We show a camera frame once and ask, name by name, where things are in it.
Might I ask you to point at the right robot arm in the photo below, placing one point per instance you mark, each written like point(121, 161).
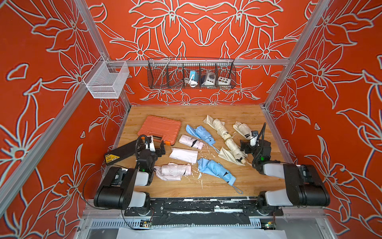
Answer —
point(303, 185)

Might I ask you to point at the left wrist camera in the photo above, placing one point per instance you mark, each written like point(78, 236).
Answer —
point(149, 142)

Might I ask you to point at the blue umbrella back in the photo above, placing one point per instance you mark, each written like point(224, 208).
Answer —
point(205, 136)

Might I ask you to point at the blue white device in basket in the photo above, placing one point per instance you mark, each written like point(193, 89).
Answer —
point(192, 80)

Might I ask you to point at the beige umbrella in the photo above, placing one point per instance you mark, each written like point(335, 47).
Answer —
point(219, 126)
point(235, 150)
point(243, 129)

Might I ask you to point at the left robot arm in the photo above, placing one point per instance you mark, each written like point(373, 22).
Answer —
point(130, 165)

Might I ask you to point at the beige umbrella back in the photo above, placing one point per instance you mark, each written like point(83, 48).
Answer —
point(243, 129)

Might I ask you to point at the white box with dots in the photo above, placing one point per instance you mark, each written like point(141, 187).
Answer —
point(222, 81)

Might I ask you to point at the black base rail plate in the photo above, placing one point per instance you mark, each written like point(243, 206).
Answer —
point(193, 205)

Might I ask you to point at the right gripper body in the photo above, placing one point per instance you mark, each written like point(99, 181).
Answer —
point(248, 149)

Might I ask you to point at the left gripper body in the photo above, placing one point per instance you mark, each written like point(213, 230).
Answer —
point(158, 153)

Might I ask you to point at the blue umbrella sleeve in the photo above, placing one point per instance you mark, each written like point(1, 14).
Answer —
point(192, 131)

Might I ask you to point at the blue umbrella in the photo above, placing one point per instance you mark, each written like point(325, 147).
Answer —
point(215, 169)
point(205, 136)

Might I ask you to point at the orange plastic tool case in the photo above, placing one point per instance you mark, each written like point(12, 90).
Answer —
point(161, 128)

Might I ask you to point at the black box yellow label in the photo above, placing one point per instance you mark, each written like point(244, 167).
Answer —
point(124, 152)

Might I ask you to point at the white round-dial device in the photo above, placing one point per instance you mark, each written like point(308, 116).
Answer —
point(209, 79)

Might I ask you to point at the blue umbrella front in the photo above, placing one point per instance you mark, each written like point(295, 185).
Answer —
point(215, 169)

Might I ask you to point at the white mesh wall basket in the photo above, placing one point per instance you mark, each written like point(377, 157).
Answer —
point(104, 84)

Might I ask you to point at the black wire wall basket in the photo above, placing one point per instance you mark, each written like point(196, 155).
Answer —
point(173, 73)

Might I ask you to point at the pink umbrella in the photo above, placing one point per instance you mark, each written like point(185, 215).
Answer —
point(176, 169)
point(191, 142)

